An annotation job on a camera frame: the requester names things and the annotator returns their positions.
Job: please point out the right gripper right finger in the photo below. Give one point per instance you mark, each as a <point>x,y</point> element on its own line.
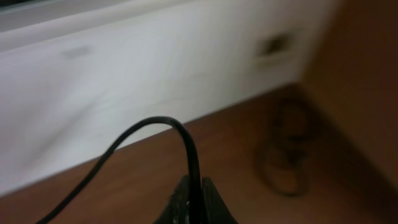
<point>214,210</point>

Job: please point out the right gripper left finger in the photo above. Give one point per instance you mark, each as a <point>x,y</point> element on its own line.
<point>176,210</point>

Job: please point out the white wall socket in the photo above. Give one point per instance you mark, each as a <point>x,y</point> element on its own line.
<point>279,47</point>

